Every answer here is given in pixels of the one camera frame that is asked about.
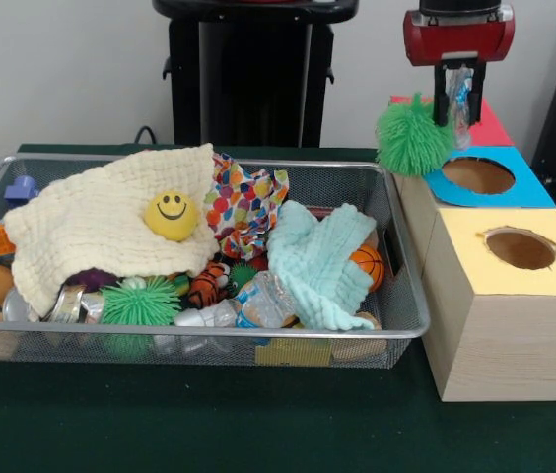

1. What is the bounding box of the tiger plush toy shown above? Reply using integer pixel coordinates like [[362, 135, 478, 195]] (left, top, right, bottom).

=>
[[187, 260, 233, 309]]

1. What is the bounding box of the light blue waffle cloth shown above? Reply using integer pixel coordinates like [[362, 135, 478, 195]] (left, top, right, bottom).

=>
[[266, 199, 378, 331]]

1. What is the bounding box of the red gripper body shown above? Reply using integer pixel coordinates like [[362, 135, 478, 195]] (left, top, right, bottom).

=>
[[402, 5, 516, 68]]

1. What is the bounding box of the green spiky rubber ball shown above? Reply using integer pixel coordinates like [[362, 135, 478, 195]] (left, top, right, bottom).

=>
[[99, 275, 183, 326], [375, 92, 456, 177]]

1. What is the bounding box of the colourful polka dot cloth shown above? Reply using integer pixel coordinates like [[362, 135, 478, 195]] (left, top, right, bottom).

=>
[[203, 152, 291, 260]]

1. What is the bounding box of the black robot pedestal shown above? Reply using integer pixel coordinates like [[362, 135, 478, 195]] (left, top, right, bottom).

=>
[[152, 0, 361, 148]]

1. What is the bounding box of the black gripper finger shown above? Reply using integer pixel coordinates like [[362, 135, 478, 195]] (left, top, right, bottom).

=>
[[469, 60, 487, 125], [433, 63, 451, 128]]

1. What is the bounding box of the yellow smiley ball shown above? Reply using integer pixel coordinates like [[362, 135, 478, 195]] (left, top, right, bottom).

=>
[[143, 189, 201, 242]]

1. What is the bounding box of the small orange basketball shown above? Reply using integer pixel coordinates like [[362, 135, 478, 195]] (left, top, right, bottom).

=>
[[348, 244, 386, 292]]

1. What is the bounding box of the cream waffle cloth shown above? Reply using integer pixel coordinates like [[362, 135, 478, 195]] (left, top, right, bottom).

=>
[[3, 142, 221, 322]]

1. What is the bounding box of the black cable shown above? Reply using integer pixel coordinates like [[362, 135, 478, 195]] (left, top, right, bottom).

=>
[[132, 125, 175, 147]]

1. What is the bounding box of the shallow wire mesh bin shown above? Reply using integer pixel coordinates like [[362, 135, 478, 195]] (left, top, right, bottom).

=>
[[0, 152, 431, 370]]

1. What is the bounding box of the purple toy block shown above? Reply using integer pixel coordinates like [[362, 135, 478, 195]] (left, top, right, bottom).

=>
[[3, 175, 40, 203]]

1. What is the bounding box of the crushed bottle with blue label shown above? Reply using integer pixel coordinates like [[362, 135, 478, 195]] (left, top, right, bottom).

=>
[[236, 271, 299, 330], [448, 66, 474, 152]]

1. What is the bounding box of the wooden box with three holes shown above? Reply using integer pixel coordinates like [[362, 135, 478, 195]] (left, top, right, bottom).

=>
[[388, 96, 556, 403]]

